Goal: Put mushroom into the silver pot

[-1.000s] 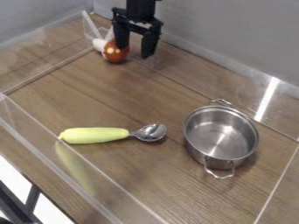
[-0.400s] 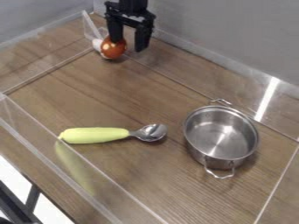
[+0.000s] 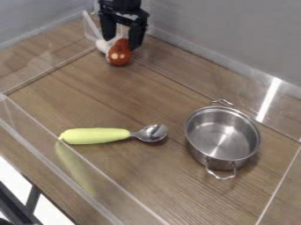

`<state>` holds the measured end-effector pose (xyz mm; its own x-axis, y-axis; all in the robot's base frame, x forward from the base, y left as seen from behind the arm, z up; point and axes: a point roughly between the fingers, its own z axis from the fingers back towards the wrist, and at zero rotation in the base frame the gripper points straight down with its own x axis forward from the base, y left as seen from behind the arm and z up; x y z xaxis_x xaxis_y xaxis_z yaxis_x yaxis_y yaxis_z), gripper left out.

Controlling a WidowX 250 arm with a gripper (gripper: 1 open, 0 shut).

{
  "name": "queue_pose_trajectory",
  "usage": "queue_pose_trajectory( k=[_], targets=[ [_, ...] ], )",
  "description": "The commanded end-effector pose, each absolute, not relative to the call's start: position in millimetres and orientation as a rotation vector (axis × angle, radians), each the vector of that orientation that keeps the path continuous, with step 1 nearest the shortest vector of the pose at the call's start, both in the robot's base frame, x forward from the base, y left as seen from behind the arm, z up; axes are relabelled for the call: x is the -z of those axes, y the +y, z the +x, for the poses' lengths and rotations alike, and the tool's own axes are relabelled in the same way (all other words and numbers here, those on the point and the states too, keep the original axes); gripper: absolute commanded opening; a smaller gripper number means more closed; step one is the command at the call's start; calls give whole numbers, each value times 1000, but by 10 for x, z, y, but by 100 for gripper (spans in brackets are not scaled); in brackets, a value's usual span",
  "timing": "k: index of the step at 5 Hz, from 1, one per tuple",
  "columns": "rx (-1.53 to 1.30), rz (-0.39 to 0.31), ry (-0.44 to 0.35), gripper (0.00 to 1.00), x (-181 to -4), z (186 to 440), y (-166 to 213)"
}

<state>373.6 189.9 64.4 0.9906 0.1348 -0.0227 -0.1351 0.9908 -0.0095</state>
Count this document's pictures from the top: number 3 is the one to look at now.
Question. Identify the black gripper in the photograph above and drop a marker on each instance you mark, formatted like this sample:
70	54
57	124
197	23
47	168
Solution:
128	13

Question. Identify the red toy mushroom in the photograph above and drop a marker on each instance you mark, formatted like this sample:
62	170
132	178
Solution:
116	50

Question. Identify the clear acrylic barrier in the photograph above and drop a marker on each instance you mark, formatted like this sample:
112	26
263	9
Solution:
60	86

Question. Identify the yellow-handled metal scoop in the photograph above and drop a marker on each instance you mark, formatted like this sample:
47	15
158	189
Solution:
94	135

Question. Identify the silver pot with handles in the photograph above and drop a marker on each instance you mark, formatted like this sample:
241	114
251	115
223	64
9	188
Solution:
223	138

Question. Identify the black table leg frame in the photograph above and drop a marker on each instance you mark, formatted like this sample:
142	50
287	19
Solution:
18	212

